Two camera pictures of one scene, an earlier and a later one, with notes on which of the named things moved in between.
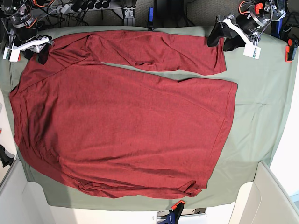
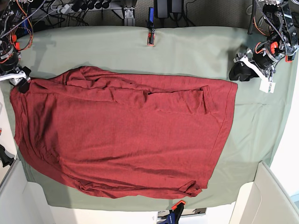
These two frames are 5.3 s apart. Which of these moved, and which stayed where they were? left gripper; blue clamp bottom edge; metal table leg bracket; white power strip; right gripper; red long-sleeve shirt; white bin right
Moved: right gripper; red long-sleeve shirt; left gripper
Stayed: blue clamp bottom edge; white bin right; metal table leg bracket; white power strip
